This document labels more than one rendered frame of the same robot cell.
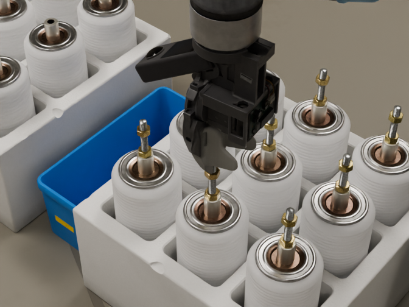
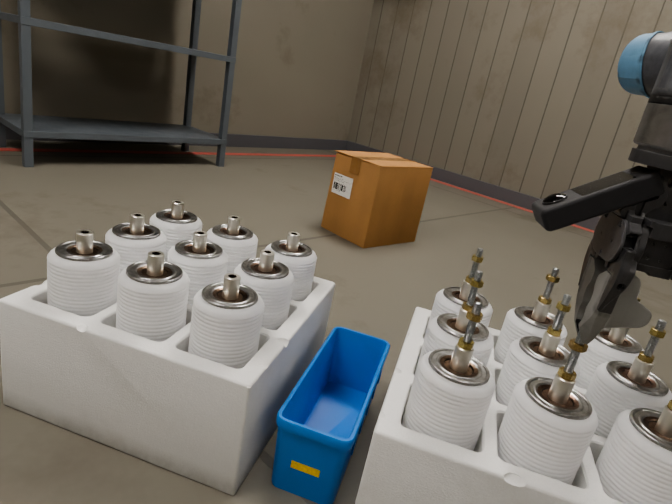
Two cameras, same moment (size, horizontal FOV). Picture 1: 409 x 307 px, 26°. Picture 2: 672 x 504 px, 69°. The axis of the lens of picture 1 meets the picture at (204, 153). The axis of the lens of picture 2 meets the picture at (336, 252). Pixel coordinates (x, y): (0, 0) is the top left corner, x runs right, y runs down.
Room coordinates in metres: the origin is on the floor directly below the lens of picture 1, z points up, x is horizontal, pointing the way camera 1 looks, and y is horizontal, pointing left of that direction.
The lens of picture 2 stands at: (0.45, 0.48, 0.56)
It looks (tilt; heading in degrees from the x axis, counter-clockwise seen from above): 19 degrees down; 332
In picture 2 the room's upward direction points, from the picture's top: 11 degrees clockwise
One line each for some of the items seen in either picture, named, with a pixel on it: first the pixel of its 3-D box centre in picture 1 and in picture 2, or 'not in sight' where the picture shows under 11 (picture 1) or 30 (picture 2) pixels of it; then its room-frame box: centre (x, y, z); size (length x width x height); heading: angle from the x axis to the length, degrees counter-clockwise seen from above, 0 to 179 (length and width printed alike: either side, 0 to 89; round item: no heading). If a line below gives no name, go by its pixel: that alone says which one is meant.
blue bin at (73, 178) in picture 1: (127, 170); (335, 404); (1.02, 0.13, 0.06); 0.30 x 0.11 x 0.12; 140
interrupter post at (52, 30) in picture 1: (52, 30); (266, 261); (1.13, 0.24, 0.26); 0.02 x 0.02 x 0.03
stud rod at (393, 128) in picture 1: (393, 128); not in sight; (0.87, -0.25, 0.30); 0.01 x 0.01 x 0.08
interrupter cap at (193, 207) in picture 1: (212, 211); (557, 398); (0.76, -0.01, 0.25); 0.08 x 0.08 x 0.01
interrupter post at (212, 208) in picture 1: (212, 204); (561, 388); (0.76, -0.01, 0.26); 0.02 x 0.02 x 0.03
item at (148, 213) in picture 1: (148, 213); (439, 426); (0.84, 0.08, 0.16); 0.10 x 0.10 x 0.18
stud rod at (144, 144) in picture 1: (144, 141); (470, 330); (0.84, 0.08, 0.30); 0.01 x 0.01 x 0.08
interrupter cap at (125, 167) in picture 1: (146, 169); (458, 367); (0.84, 0.08, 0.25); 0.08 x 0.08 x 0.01
